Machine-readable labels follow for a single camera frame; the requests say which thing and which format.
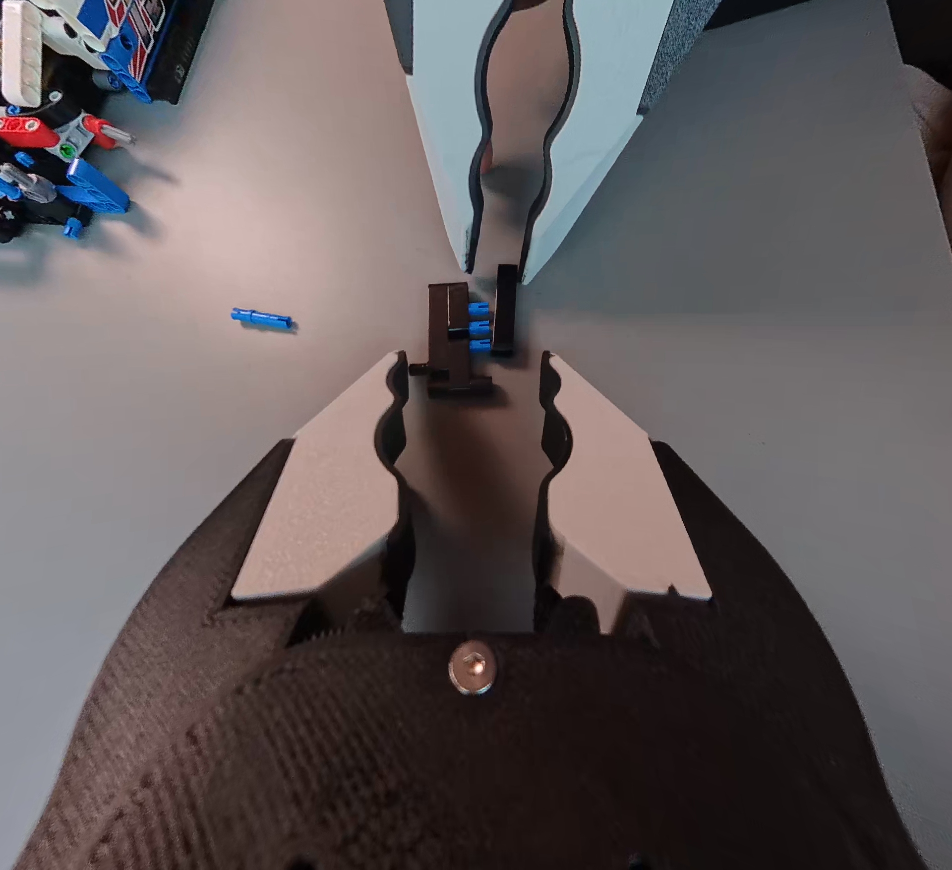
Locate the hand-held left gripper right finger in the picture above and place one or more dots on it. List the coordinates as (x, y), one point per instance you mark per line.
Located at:
(625, 520)

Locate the black beam with blue pins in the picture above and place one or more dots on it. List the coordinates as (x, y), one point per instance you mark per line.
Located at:
(442, 334)

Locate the blue connector pin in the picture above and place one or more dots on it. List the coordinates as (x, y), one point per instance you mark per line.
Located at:
(264, 318)

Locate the grey desk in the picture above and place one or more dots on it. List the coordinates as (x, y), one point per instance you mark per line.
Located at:
(744, 290)

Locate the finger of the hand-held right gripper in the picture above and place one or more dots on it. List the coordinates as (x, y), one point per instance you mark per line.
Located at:
(610, 66)
(446, 66)

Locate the toy brick race car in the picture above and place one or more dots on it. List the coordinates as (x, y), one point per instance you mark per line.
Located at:
(111, 7)

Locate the person's torso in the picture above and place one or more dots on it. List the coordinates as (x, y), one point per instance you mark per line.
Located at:
(938, 141)

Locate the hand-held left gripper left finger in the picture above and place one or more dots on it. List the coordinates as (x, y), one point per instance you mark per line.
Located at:
(320, 513)

